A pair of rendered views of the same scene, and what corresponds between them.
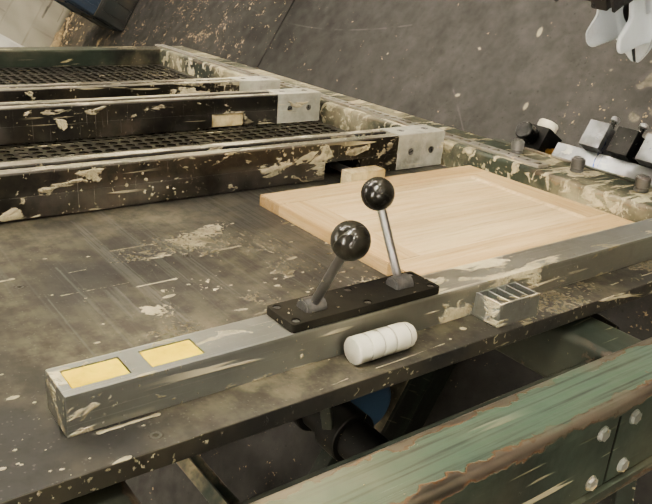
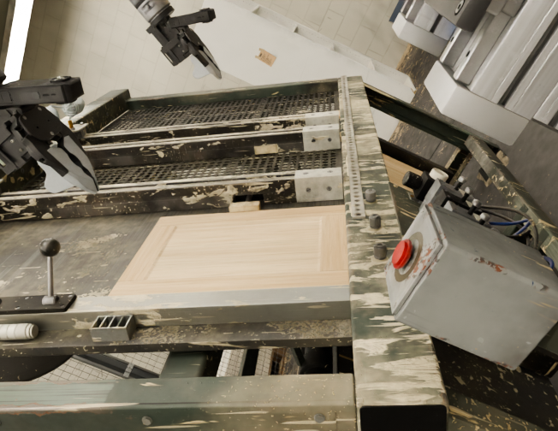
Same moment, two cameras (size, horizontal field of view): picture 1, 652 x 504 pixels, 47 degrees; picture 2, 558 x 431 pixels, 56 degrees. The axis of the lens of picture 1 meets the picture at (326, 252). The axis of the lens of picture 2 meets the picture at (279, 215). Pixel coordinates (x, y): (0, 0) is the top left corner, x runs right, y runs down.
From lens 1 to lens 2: 1.16 m
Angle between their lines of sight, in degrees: 43
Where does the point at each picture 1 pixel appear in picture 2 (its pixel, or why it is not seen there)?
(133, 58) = (318, 88)
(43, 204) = (61, 212)
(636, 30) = (56, 180)
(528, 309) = (118, 335)
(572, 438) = not seen: outside the picture
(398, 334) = (16, 330)
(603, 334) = (181, 367)
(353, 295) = (20, 302)
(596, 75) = not seen: outside the picture
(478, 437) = not seen: outside the picture
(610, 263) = (243, 316)
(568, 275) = (192, 318)
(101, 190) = (88, 206)
